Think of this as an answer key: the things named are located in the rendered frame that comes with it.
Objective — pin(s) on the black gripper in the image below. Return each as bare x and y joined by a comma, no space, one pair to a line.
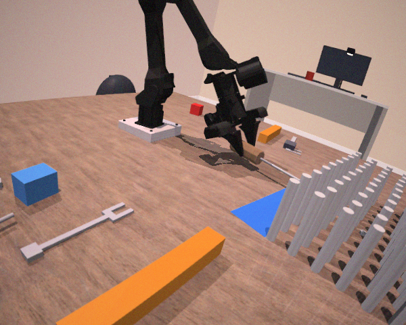
235,114

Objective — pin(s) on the orange rectangular bar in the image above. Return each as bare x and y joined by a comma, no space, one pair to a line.
268,134
135,297

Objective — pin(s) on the blue flat strip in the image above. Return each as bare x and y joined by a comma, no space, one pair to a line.
260,214

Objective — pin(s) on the blue block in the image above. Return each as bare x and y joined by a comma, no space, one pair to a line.
35,183

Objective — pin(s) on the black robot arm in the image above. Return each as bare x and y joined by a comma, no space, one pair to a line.
158,84

